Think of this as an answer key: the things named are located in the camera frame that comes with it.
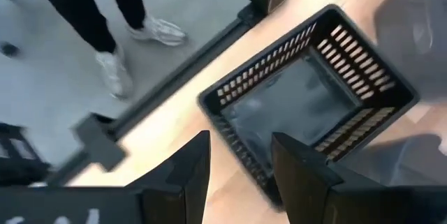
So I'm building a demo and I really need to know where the black aluminium table frame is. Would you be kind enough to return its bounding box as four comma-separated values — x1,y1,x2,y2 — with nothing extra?
45,2,270,187

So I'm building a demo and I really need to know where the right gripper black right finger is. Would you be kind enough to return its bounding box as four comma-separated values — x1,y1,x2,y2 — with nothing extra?
271,132,345,224

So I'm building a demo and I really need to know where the person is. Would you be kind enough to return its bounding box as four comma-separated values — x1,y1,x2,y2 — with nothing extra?
27,0,189,101

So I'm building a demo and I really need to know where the black slotted plastic basket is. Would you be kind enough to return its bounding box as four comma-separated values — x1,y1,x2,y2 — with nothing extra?
197,3,420,211

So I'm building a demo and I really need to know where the black box frame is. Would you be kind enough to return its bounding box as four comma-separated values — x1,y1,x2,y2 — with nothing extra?
0,122,52,186

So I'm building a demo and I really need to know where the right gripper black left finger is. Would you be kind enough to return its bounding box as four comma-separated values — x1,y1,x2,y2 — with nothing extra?
125,129,212,224

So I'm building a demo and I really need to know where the grey plastic basket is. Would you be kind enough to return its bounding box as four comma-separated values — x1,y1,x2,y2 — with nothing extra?
345,133,447,186
375,0,447,103

